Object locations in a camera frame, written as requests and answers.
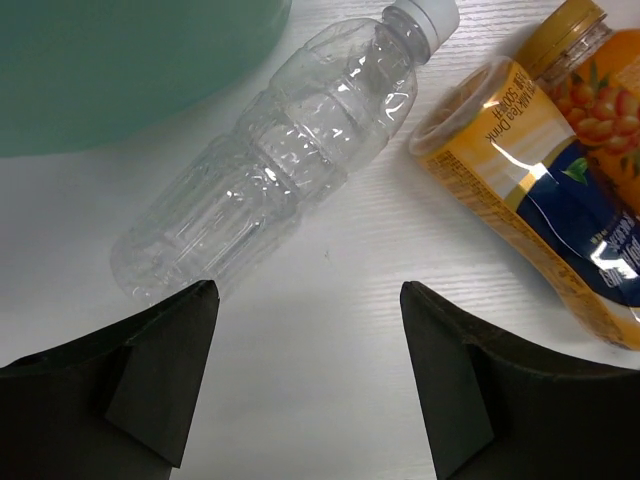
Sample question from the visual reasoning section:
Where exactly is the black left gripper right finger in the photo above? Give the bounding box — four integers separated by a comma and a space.
400, 281, 639, 479

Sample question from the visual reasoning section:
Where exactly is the clear plastic water bottle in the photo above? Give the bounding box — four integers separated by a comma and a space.
110, 1, 460, 305

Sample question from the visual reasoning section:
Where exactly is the yellow blue milk tea bottle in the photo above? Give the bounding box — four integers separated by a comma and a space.
409, 56, 639, 350

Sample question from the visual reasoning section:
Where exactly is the green plastic bin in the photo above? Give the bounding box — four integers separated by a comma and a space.
1, 1, 291, 157

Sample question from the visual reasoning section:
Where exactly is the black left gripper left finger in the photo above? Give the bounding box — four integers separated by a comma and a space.
1, 281, 220, 479

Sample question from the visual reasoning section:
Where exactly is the orange juice bottle gold cap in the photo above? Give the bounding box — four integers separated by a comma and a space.
515, 1, 639, 183

